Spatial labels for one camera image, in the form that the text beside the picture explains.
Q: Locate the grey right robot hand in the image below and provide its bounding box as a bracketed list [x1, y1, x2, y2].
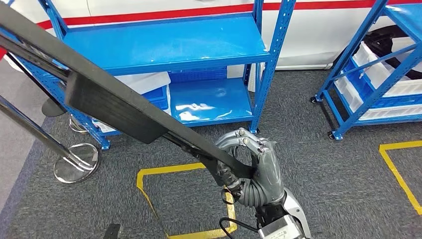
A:
[211, 127, 287, 199]

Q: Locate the black plastic plate frame part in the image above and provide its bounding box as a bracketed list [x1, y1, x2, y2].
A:
[0, 1, 256, 180]

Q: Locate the blue metal shelf rack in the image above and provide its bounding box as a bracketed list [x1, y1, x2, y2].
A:
[310, 0, 422, 141]
[6, 0, 298, 151]

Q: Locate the white ribbed plastic crate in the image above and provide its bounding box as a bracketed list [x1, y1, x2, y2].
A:
[246, 62, 265, 94]

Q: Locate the blue plastic crate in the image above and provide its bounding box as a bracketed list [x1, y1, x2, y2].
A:
[141, 85, 169, 111]
[342, 57, 422, 110]
[168, 67, 228, 84]

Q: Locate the yellow floor tape square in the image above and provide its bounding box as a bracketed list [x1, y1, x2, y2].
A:
[379, 140, 422, 216]
[136, 162, 238, 239]

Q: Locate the white car with red stripe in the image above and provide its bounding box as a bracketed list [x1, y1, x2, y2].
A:
[0, 0, 422, 80]

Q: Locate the chrome stanchion base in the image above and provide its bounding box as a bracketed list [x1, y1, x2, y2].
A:
[68, 114, 90, 135]

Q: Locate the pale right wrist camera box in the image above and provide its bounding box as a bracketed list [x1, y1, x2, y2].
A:
[257, 224, 306, 239]

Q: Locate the thin black camera cable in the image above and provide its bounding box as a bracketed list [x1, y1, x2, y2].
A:
[218, 188, 264, 239]

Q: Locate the chrome stanchion post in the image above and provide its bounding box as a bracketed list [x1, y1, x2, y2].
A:
[0, 96, 100, 184]

